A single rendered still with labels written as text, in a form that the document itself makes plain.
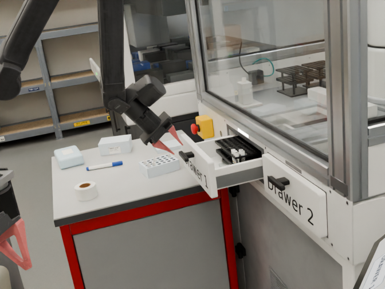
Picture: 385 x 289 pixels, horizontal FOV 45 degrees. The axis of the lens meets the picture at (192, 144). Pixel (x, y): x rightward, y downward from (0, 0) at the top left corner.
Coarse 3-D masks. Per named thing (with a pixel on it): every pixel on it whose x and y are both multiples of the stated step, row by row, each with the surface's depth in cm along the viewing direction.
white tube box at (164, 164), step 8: (152, 160) 170; (160, 160) 169; (168, 160) 168; (176, 160) 167; (144, 168) 164; (152, 168) 163; (160, 168) 165; (168, 168) 166; (176, 168) 168; (152, 176) 164
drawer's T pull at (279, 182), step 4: (272, 176) 116; (268, 180) 116; (272, 180) 114; (276, 180) 113; (280, 180) 113; (284, 180) 113; (288, 180) 113; (272, 184) 114; (276, 184) 112; (280, 184) 111; (284, 184) 112; (288, 184) 113; (280, 188) 110; (284, 188) 110
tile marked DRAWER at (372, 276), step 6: (378, 258) 66; (384, 258) 63; (378, 264) 63; (384, 264) 61; (372, 270) 63; (378, 270) 61; (384, 270) 59; (372, 276) 61; (378, 276) 59; (384, 276) 57; (366, 282) 62; (372, 282) 59; (378, 282) 57; (366, 288) 60; (372, 288) 57
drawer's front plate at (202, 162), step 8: (184, 136) 149; (184, 144) 148; (192, 144) 140; (184, 152) 150; (192, 152) 139; (200, 152) 134; (192, 160) 142; (200, 160) 133; (208, 160) 127; (192, 168) 144; (200, 168) 135; (208, 168) 126; (200, 176) 137; (208, 176) 128; (200, 184) 139; (208, 184) 130; (216, 184) 128; (208, 192) 132; (216, 192) 129
